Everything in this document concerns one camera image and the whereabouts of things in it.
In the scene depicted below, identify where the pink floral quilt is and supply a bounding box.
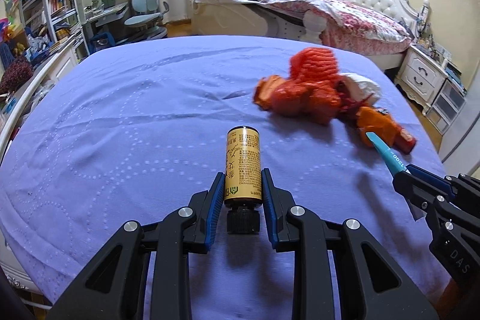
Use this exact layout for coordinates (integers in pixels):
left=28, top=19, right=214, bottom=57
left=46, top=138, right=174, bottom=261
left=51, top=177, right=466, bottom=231
left=230, top=0, right=412, bottom=56

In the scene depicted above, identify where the small red tube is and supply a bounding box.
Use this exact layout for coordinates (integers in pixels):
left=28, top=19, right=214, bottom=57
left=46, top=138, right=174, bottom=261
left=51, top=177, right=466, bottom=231
left=394, top=128, right=416, bottom=154

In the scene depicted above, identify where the purple bed sheet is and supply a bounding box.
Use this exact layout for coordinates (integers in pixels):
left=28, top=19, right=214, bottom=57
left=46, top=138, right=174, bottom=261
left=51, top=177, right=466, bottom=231
left=1, top=36, right=449, bottom=319

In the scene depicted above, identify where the red plastic bag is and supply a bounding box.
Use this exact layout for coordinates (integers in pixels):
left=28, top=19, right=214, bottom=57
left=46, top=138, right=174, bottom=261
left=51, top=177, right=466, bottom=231
left=270, top=80, right=342, bottom=126

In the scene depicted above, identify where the study desk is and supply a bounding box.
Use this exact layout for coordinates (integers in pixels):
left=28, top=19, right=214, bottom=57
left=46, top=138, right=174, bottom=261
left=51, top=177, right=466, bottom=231
left=74, top=0, right=128, bottom=43

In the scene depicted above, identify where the red foam fruit net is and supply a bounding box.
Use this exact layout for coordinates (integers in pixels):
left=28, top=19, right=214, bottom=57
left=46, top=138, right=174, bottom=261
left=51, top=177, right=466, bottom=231
left=289, top=47, right=339, bottom=83

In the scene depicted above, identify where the dark red wrapper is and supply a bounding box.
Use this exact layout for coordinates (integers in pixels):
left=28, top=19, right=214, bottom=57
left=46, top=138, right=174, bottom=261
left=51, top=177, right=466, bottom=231
left=335, top=81, right=374, bottom=126

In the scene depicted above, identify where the light blue desk chair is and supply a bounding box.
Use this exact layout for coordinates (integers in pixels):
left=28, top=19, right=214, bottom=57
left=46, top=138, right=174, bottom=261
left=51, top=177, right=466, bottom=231
left=124, top=0, right=169, bottom=43

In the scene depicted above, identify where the white nightstand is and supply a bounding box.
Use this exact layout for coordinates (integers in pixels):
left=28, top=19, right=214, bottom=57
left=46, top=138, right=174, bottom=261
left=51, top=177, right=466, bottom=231
left=394, top=45, right=448, bottom=116

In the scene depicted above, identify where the orange wrapper piece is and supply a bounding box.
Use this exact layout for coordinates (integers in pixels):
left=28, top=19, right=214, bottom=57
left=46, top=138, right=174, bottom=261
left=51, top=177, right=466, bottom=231
left=253, top=75, right=286, bottom=110

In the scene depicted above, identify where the white tufted bed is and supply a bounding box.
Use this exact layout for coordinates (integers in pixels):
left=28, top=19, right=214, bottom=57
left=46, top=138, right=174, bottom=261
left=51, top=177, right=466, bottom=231
left=191, top=0, right=418, bottom=71

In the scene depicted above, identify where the teal cosmetic tube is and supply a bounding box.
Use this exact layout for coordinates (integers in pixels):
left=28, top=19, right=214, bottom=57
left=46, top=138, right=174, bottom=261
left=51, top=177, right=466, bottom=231
left=366, top=132, right=408, bottom=177

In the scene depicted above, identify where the plastic drawer unit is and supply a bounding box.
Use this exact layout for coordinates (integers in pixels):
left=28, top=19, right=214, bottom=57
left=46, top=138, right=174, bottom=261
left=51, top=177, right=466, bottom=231
left=426, top=79, right=466, bottom=135

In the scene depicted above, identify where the gold label black bottle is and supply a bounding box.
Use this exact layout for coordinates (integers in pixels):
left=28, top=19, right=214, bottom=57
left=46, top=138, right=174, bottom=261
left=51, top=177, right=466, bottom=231
left=224, top=126, right=263, bottom=235

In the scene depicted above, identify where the orange snack wrapper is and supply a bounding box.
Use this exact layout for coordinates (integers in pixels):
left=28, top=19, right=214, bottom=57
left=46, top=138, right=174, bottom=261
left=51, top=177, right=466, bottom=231
left=356, top=106, right=400, bottom=148

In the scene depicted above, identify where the white crumpled tissue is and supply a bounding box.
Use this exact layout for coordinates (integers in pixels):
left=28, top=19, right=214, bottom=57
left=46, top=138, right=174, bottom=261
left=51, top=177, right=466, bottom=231
left=340, top=73, right=382, bottom=105

